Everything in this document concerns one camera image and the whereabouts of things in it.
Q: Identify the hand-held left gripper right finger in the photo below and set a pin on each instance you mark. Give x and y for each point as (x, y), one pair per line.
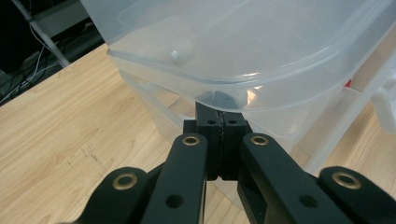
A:
(232, 149)

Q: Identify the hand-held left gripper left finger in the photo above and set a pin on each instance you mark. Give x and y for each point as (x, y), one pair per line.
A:
(213, 146)

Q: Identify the clear plastic storage box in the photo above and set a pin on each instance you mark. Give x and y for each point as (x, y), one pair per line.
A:
(249, 46)

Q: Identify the grey metal table frame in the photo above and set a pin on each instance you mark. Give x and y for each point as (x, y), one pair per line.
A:
(53, 53)

